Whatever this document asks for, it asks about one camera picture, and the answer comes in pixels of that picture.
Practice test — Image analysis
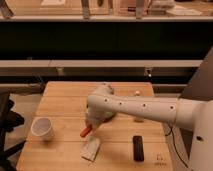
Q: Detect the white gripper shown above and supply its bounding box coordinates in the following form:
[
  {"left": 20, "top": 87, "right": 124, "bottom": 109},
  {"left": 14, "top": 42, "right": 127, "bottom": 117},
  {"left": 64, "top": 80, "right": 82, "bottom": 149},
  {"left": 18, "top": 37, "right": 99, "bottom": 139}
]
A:
[{"left": 85, "top": 108, "right": 105, "bottom": 133}]

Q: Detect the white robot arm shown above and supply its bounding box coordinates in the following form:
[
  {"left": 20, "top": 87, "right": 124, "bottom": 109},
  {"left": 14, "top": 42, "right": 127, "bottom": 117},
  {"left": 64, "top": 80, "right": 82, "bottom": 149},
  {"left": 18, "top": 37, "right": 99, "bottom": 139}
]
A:
[{"left": 86, "top": 83, "right": 213, "bottom": 171}]

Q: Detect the green bowl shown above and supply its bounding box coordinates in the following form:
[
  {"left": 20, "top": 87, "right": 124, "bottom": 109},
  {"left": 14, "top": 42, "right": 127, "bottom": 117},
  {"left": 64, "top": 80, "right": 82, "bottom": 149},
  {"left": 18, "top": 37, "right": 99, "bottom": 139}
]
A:
[{"left": 103, "top": 112, "right": 116, "bottom": 122}]

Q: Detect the white bottle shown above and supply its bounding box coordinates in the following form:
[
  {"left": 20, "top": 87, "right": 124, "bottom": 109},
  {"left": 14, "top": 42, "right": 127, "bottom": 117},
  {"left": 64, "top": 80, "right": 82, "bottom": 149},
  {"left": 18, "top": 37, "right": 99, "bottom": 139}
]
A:
[{"left": 134, "top": 91, "right": 144, "bottom": 122}]

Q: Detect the black remote control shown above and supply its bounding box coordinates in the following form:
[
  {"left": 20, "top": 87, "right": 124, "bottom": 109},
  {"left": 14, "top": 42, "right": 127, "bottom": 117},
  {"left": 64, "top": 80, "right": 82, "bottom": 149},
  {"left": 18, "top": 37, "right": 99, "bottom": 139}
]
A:
[{"left": 133, "top": 136, "right": 144, "bottom": 162}]

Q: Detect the white paper cup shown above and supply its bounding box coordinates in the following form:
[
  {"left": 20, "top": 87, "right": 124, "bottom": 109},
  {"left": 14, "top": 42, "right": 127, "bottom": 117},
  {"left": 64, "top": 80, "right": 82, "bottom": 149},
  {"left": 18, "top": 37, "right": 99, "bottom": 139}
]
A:
[{"left": 31, "top": 117, "right": 54, "bottom": 141}]

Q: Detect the black office chair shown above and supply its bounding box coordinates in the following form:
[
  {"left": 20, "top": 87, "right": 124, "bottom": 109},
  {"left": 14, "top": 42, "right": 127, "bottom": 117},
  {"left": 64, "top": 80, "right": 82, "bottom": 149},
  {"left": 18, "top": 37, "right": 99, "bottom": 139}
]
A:
[{"left": 0, "top": 91, "right": 25, "bottom": 171}]

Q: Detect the black cable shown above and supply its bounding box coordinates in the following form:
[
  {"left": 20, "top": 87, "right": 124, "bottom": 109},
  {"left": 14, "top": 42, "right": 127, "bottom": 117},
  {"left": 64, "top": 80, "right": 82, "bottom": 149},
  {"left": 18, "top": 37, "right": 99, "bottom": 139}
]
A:
[{"left": 162, "top": 121, "right": 191, "bottom": 171}]

